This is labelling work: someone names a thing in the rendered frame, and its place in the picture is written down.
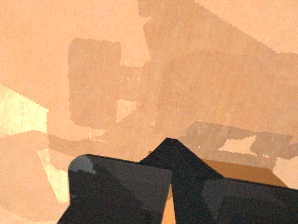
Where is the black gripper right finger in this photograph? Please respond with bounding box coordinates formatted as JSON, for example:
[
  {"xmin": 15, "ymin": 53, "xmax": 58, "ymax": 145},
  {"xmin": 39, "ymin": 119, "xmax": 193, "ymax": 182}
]
[{"xmin": 170, "ymin": 138, "xmax": 298, "ymax": 224}]

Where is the orange square block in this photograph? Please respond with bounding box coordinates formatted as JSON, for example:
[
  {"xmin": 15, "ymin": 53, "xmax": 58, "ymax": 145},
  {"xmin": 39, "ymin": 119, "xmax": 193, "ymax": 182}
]
[{"xmin": 162, "ymin": 159, "xmax": 289, "ymax": 224}]

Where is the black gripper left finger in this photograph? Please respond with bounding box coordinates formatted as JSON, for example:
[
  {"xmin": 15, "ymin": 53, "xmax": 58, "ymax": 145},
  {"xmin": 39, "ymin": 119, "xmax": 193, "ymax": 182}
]
[{"xmin": 67, "ymin": 138, "xmax": 173, "ymax": 224}]

